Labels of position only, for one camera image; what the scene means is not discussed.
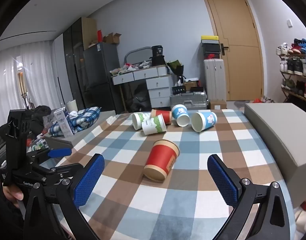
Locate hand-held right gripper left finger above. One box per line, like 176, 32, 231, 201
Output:
23, 153, 105, 240

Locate silver suitcase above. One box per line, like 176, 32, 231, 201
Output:
170, 90, 208, 110

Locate open cardboard box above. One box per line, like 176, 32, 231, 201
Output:
103, 33, 122, 44

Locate blue paper cup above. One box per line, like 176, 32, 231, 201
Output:
191, 111, 218, 133
171, 104, 190, 127

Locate white curtain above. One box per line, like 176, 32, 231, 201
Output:
0, 39, 66, 120

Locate white desk with drawers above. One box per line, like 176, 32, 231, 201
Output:
112, 65, 175, 108

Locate white suitcase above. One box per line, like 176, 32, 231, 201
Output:
203, 59, 227, 103

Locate wooden shoe rack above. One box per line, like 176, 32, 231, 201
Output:
279, 52, 306, 103

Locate pile of desk clutter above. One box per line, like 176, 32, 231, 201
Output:
110, 61, 153, 76

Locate black bag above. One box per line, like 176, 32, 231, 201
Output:
128, 84, 151, 112

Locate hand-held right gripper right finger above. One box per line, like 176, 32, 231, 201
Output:
207, 154, 297, 240

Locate shoe rack with shoes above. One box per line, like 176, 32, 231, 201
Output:
276, 38, 306, 100

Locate red paper cup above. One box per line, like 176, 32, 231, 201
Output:
150, 109, 173, 125
142, 139, 180, 182

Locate blue plaid cloth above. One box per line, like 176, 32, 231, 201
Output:
49, 107, 102, 137

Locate grey cushion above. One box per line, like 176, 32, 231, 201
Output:
244, 102, 306, 208

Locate small cardboard box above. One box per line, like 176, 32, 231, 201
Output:
209, 100, 227, 110

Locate yellow lid storage box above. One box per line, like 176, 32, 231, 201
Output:
200, 35, 220, 45

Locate black box appliance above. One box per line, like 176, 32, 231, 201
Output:
150, 45, 166, 67

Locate black storage box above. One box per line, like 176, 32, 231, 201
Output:
202, 43, 221, 60

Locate dark glass wardrobe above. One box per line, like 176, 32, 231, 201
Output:
63, 17, 97, 110

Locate dark grey refrigerator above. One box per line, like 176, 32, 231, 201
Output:
83, 42, 125, 113

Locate black jacket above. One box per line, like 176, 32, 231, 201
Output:
28, 105, 52, 135

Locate person's left hand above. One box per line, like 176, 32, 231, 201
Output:
3, 185, 24, 208

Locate wooden door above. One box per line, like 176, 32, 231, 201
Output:
202, 0, 265, 102

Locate checked blanket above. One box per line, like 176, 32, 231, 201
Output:
52, 109, 303, 240

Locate white milk carton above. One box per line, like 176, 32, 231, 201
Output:
54, 110, 75, 138

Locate green white paper cup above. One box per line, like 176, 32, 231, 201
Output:
132, 112, 152, 130
141, 114, 167, 135

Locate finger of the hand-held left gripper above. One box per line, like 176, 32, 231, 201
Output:
47, 163, 84, 180
27, 148, 72, 164

